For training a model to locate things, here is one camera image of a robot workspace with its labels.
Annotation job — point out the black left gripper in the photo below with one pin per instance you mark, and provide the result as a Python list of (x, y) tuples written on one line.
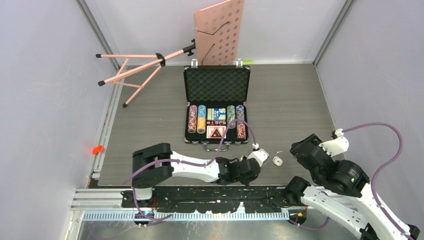
[(246, 182)]

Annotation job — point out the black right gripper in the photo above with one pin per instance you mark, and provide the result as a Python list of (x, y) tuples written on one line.
[(313, 138)]

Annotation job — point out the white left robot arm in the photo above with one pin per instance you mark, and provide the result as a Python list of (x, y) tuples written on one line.
[(157, 163)]

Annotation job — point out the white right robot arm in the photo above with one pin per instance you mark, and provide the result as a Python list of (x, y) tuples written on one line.
[(342, 191)]

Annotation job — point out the blue Texas Hold'em card deck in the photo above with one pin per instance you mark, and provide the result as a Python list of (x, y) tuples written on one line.
[(209, 113)]

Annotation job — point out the red chip stack right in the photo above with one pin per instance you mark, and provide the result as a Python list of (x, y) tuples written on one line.
[(241, 131)]

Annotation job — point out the triangular all in button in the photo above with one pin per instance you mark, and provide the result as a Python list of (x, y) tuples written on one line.
[(214, 133)]

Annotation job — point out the red backed card deck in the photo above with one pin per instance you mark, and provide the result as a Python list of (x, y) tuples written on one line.
[(222, 127)]

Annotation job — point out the blue orange chip stack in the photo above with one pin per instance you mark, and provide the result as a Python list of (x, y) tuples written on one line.
[(240, 114)]

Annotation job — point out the green chip stack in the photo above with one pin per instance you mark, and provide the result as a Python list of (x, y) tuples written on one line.
[(231, 116)]

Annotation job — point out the yellow chip stack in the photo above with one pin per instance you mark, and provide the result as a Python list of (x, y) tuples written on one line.
[(201, 125)]

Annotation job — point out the dark red chip stack left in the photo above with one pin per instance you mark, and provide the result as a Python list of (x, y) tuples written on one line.
[(192, 125)]

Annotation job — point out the light blue chip stack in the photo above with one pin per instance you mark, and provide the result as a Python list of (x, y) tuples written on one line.
[(202, 112)]

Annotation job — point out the purple poker chip stack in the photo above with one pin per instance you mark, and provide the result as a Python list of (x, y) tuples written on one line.
[(193, 112)]

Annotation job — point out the black aluminium poker case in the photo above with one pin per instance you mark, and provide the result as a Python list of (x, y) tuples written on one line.
[(216, 87)]

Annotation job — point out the pink perforated music stand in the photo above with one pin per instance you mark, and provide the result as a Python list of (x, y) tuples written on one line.
[(215, 43)]

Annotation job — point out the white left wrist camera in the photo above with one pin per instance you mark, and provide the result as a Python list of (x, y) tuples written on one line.
[(259, 154)]

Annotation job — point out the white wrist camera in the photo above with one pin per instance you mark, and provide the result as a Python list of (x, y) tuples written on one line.
[(259, 154), (338, 145)]

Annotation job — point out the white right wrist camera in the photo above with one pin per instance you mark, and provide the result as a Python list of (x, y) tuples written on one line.
[(338, 145)]

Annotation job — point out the orange clip on rail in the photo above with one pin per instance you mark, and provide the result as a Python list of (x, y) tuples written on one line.
[(97, 149)]

